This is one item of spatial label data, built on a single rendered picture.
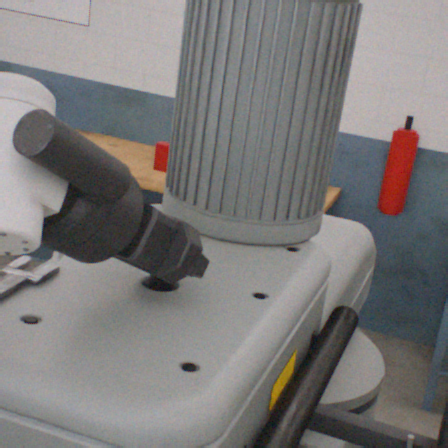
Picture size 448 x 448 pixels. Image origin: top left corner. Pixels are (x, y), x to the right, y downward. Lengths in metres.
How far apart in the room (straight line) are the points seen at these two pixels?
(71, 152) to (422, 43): 4.42
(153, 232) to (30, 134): 0.18
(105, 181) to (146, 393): 0.16
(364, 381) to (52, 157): 0.93
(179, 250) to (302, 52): 0.28
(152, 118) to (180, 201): 4.47
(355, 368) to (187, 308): 0.71
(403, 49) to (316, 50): 4.05
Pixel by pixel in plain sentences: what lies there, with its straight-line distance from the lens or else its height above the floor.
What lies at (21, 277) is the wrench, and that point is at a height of 1.90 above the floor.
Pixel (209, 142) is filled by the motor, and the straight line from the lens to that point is 0.93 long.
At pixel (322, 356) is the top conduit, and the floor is 1.81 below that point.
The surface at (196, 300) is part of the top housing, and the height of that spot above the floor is 1.89.
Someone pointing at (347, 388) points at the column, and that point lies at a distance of 1.38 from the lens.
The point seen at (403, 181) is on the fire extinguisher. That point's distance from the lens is 4.93.
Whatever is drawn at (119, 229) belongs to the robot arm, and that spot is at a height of 1.98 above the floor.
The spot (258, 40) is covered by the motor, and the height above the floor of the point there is 2.12.
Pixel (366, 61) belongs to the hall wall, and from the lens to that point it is 5.00.
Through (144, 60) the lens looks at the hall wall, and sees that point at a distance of 5.42.
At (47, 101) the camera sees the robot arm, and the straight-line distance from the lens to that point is 0.63.
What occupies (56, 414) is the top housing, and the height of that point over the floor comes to 1.87.
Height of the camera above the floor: 2.22
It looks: 19 degrees down
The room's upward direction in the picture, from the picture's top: 8 degrees clockwise
